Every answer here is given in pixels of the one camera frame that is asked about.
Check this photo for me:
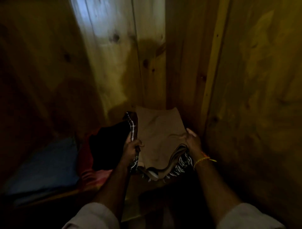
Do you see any person's left hand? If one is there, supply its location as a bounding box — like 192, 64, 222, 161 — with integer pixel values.
120, 132, 144, 167

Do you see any person's right hand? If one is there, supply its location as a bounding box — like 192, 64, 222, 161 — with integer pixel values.
179, 128, 205, 161

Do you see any black white checkered cloth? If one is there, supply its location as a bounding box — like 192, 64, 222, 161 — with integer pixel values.
123, 111, 194, 182

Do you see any brown cloth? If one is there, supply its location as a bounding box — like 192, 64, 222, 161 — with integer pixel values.
135, 106, 189, 182

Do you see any person's left forearm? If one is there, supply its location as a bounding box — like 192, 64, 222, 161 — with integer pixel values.
91, 162, 131, 222

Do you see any person's right forearm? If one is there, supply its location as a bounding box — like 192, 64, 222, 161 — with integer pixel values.
193, 157, 243, 224

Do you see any black folded garment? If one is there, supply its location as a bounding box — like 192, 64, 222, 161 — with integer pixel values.
89, 120, 131, 171

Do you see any yellow thread wristband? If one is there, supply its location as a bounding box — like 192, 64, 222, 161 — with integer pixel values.
193, 153, 217, 169

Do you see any red pink folded cloth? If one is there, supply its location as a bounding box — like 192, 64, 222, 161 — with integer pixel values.
78, 139, 112, 189

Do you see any blue folded cloth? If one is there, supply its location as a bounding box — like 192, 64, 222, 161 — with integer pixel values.
1, 137, 80, 203

